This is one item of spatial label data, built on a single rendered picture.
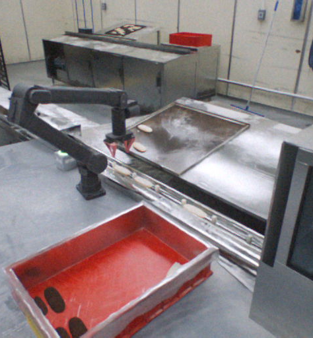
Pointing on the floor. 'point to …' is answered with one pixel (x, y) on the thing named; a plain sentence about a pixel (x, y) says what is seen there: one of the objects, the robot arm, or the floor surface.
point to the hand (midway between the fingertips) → (120, 153)
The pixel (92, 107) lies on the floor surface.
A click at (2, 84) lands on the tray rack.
